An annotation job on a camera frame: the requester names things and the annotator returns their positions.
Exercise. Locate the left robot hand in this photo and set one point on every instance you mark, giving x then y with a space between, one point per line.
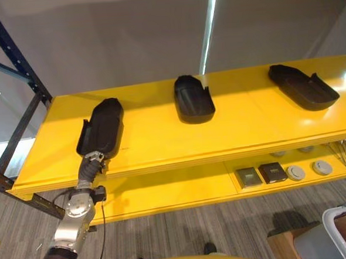
88 170

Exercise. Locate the black sole-shaped part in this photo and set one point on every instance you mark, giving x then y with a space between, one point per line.
193 102
301 88
103 125

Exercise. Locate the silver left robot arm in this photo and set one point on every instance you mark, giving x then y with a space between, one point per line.
75 209

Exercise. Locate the yellow shelf board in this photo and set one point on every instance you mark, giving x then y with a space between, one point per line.
171 191
168 141

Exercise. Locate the grey square box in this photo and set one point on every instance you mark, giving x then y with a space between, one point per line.
248 176

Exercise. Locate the dark brown square box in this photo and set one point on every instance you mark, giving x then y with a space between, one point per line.
272 172

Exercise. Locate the clear plastic box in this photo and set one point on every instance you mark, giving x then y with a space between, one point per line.
332 231

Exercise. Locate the dark rack cross beam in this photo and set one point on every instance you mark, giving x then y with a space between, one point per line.
24 197

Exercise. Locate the dark blue rack brace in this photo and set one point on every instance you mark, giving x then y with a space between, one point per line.
17 136

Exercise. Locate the dark blue rack upright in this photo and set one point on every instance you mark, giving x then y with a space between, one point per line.
9 47

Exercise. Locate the white round disc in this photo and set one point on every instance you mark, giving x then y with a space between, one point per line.
322 167
295 173

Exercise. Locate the bundle of metal rods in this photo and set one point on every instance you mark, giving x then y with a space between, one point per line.
343 155

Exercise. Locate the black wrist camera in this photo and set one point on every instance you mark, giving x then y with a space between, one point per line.
100 193

